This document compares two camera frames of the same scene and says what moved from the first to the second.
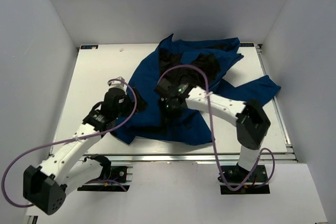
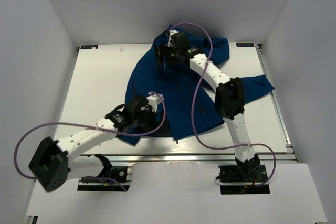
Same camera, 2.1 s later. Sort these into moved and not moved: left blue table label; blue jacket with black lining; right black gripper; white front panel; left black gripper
Moved: blue jacket with black lining; left black gripper; right black gripper
Not moved: left blue table label; white front panel
